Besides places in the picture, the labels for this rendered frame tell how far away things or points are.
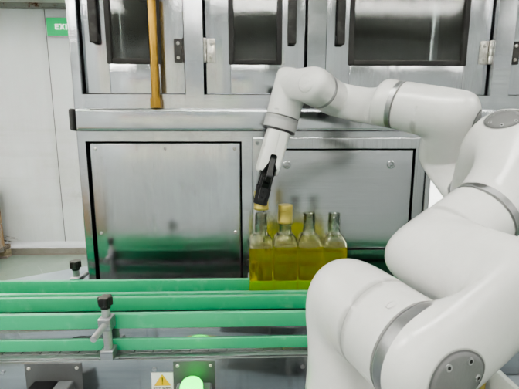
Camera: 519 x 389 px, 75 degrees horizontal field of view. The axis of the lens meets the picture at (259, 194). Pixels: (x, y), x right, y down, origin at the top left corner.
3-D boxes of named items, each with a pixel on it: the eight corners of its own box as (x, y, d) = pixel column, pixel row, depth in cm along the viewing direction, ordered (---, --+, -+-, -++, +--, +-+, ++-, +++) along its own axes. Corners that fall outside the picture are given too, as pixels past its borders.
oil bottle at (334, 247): (339, 310, 87) (342, 229, 84) (344, 322, 82) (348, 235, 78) (317, 310, 87) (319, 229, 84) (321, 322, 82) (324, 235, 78)
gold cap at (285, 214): (292, 221, 82) (292, 203, 82) (293, 224, 79) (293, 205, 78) (277, 221, 83) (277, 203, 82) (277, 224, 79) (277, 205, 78)
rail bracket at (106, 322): (122, 354, 70) (117, 292, 68) (106, 379, 63) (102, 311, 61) (102, 354, 70) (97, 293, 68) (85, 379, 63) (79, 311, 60)
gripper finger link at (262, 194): (260, 174, 77) (252, 202, 78) (261, 175, 74) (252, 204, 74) (273, 177, 77) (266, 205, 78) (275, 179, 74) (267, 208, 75)
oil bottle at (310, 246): (316, 309, 87) (317, 228, 84) (320, 321, 82) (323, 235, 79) (293, 310, 87) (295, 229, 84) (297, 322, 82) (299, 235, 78)
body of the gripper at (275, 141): (262, 122, 82) (251, 167, 83) (265, 119, 72) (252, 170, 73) (293, 130, 82) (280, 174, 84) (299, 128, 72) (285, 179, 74)
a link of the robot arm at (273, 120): (265, 114, 81) (262, 126, 82) (267, 111, 73) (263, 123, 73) (295, 122, 82) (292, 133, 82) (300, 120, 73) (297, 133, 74)
